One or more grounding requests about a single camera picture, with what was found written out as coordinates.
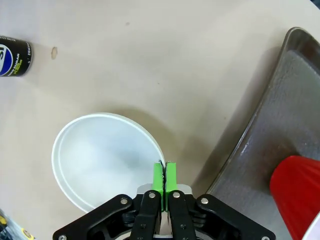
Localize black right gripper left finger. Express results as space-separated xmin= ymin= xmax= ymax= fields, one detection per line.
xmin=52 ymin=161 xmax=166 ymax=240

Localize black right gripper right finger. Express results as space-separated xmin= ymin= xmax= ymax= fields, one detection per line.
xmin=164 ymin=161 xmax=276 ymax=240

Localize white plastic bowl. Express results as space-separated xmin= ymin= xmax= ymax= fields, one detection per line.
xmin=51 ymin=112 xmax=166 ymax=214

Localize red plastic cup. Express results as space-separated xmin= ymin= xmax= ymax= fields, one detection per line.
xmin=269 ymin=155 xmax=320 ymax=240

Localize brown plastic tray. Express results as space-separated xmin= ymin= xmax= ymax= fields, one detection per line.
xmin=204 ymin=26 xmax=320 ymax=240

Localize black Pepsi soda can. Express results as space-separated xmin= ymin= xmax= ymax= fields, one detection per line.
xmin=0 ymin=34 xmax=34 ymax=78
xmin=0 ymin=208 xmax=35 ymax=240

